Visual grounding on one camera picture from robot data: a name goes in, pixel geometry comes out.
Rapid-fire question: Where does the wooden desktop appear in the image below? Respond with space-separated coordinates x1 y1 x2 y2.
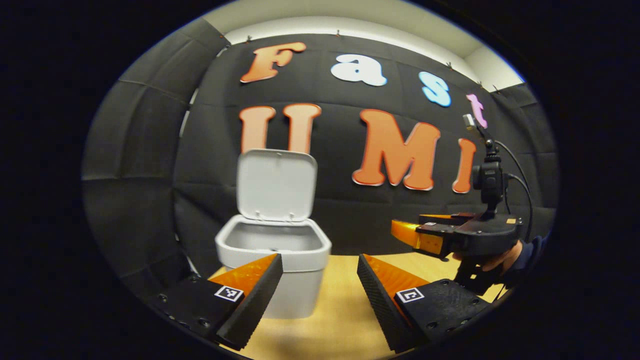
207 251 507 360

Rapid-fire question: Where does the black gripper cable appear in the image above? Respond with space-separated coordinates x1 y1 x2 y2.
494 140 534 242

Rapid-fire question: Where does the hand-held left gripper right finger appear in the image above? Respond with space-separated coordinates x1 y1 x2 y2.
356 253 494 354

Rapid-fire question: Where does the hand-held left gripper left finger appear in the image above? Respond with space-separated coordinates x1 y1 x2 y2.
149 253 284 351

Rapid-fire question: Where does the white desktop garbage bin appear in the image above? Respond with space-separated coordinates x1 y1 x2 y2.
215 148 332 320

